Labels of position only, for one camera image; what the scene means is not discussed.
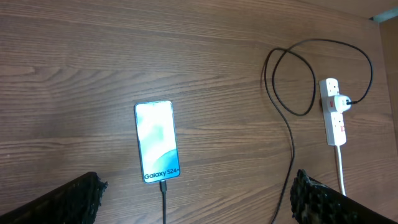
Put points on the white charger plug adapter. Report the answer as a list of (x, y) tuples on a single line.
[(342, 103)]

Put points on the Samsung Galaxy smartphone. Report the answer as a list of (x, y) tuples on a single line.
[(157, 141)]

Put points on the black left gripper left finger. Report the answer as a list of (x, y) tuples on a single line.
[(77, 201)]

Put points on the white power strip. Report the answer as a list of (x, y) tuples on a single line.
[(334, 123)]

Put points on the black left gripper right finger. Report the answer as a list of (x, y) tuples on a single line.
[(313, 202)]

